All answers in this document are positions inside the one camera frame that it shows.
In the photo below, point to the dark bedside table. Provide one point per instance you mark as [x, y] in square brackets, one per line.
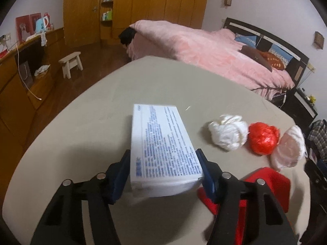
[299, 109]

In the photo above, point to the red picture frame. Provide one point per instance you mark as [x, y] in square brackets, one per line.
[26, 26]

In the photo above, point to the pale pink plastic bag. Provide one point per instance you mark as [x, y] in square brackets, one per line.
[290, 149]

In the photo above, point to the right wall lamp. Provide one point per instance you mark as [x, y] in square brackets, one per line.
[318, 40]

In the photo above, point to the wooden wardrobe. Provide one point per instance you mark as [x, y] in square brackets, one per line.
[101, 21]

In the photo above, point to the red fleece glove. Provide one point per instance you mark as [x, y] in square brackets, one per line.
[246, 212]

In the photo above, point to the small white wooden stool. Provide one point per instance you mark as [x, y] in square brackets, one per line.
[70, 61]

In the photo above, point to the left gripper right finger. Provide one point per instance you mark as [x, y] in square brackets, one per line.
[278, 183]

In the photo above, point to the light blue electric kettle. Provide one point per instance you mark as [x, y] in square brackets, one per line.
[42, 25]

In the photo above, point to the yellow plush toy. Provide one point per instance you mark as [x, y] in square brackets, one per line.
[312, 99]

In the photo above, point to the brown cushion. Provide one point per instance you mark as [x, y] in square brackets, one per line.
[256, 56]

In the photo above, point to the white plastic bag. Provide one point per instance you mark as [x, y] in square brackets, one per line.
[229, 132]

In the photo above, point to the wall lamp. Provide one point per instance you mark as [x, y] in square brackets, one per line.
[318, 40]
[227, 3]

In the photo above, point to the right blue pillow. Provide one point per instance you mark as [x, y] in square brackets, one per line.
[281, 54]

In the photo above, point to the wooden side cabinet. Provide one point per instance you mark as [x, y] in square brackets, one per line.
[19, 105]

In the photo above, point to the red plastic bag ball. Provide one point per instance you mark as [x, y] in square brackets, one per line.
[263, 138]

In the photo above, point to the black wooden headboard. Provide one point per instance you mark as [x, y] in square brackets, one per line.
[295, 59]

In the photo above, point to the bed with pink quilt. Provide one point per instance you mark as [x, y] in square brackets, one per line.
[217, 52]

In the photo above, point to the left wall lamp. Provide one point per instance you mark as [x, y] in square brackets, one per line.
[227, 3]

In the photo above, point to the blue pillow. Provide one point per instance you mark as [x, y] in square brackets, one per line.
[250, 41]
[281, 54]

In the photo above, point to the red dotted cushion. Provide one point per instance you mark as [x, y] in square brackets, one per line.
[272, 60]

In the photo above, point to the plaid shirt on chair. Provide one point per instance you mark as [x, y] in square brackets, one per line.
[317, 139]

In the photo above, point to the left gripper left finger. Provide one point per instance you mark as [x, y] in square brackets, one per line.
[75, 204]

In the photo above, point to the left blue pillow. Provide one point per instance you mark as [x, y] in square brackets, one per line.
[250, 41]

